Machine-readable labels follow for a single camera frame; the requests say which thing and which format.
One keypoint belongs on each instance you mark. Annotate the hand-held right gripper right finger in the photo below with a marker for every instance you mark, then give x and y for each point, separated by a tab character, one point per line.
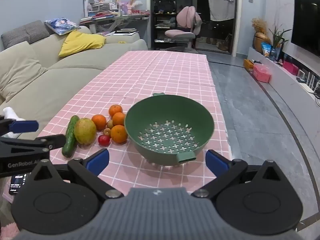
215	161

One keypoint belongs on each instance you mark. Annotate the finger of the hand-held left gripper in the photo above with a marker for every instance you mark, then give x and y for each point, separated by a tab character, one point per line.
25	126
51	142

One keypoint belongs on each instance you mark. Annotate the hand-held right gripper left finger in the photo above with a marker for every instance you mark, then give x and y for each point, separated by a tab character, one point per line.
98	160

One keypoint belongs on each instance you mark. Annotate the green cucumber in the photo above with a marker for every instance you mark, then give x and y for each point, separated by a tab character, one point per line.
70	137

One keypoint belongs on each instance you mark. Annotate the red cherry tomato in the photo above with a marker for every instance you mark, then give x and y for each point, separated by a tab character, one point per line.
104	140

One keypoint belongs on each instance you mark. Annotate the yellow green mango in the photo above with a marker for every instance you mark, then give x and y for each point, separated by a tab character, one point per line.
85	131

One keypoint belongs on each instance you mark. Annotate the orange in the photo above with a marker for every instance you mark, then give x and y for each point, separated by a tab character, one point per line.
119	133
119	118
115	110
99	121

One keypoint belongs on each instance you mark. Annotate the small tan potato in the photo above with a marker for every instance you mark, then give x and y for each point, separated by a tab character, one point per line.
110	124

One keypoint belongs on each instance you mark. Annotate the green plastic colander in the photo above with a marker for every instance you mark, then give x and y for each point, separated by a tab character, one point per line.
150	115

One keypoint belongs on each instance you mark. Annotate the black smartphone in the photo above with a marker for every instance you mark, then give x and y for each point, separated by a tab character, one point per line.
17	183

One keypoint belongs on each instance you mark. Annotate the white cloth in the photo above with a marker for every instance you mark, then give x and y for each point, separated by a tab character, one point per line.
10	112

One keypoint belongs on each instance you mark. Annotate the beige sofa cushion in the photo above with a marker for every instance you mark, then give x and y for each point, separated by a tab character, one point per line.
17	70

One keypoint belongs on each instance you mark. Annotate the beige sofa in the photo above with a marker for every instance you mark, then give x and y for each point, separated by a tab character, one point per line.
62	80

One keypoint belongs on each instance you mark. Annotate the pink fluffy rug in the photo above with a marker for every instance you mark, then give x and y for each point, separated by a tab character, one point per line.
6	231

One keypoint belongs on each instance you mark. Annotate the grey textured cushion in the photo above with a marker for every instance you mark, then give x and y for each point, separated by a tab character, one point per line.
25	33

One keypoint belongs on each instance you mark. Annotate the pink box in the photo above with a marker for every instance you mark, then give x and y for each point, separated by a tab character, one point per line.
261	73

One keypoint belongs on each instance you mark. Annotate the yellow pillow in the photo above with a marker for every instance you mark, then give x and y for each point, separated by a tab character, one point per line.
80	42

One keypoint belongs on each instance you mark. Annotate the grey television bench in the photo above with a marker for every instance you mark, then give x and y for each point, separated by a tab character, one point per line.
282	85

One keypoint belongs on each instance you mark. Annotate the orange box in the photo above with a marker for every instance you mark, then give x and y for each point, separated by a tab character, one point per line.
248	65

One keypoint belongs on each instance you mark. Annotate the pink checked tablecloth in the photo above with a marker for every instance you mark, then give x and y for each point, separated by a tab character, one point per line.
155	75

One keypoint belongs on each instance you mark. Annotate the blue printed pillow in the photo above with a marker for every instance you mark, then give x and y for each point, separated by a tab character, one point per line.
62	25

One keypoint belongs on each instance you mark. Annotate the brown handbag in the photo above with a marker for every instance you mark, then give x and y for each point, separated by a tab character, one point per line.
224	43

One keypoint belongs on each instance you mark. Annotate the magenta box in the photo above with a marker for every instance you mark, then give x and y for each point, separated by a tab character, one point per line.
290	67

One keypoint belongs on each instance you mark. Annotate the white router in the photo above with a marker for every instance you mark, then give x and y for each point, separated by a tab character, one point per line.
311	85

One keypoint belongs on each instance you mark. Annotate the golden vase with dried flowers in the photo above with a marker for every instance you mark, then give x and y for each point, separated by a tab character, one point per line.
261	40

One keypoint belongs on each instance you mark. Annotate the books on sofa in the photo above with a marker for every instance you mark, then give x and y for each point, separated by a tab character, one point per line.
127	30

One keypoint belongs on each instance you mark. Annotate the green potted plant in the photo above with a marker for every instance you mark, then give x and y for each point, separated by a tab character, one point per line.
277	40

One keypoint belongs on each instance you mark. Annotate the cluttered study desk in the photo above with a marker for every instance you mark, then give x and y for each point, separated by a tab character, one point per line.
117	19

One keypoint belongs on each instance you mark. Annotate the black shelf unit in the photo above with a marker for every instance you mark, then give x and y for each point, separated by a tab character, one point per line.
162	30

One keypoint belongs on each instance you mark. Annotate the white desk organizer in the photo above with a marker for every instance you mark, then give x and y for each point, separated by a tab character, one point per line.
100	6

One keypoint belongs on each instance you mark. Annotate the pink office chair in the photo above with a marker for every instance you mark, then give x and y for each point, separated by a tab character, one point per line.
186	17

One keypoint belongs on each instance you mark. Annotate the hanging white towels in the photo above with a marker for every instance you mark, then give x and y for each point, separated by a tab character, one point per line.
220	5

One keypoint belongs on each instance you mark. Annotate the black backpack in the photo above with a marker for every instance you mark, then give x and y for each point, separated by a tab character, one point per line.
165	2

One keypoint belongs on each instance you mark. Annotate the black television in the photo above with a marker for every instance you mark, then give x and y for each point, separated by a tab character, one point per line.
307	22

